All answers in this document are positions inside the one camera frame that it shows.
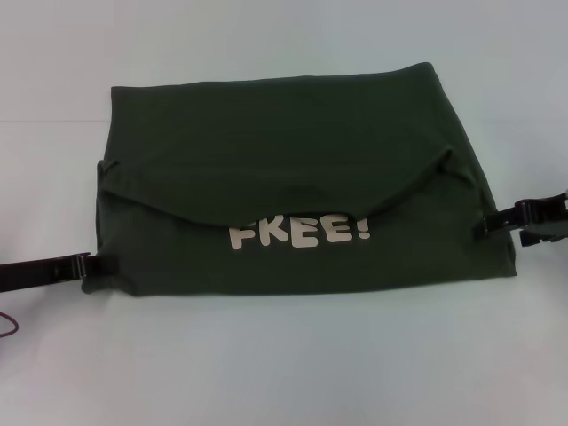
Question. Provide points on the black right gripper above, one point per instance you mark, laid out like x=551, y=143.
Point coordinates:
x=552, y=222

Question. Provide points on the dark green t-shirt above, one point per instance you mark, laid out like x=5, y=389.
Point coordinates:
x=284, y=155

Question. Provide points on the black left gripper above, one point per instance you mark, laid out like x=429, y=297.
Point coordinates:
x=26, y=275

